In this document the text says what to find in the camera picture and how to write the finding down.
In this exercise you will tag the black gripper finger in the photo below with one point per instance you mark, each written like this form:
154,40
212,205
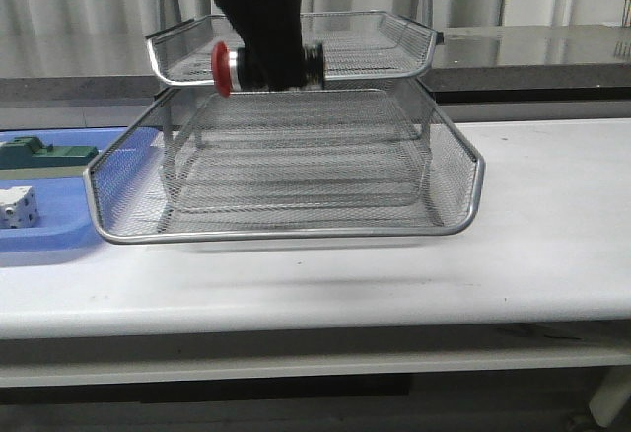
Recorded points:
273,56

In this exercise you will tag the red emergency stop button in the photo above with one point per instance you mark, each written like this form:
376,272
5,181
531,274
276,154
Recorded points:
222,67

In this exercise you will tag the silver mesh tray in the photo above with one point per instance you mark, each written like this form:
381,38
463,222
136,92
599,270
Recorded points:
221,171
367,45
142,217

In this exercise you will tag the silver mesh top tray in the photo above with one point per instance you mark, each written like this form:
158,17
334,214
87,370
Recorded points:
367,45

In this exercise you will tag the silver mesh bottom tray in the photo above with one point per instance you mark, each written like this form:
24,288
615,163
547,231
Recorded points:
221,171

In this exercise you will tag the dark steel back counter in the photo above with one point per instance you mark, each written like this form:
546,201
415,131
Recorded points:
472,65

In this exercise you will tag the green terminal block module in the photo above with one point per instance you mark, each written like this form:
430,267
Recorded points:
27,157

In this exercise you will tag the blue plastic tray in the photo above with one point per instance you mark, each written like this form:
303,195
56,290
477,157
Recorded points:
62,200

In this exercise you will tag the white table leg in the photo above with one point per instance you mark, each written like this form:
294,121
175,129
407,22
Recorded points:
610,396

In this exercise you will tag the grey metal rack frame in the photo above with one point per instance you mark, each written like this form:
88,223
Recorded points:
366,107

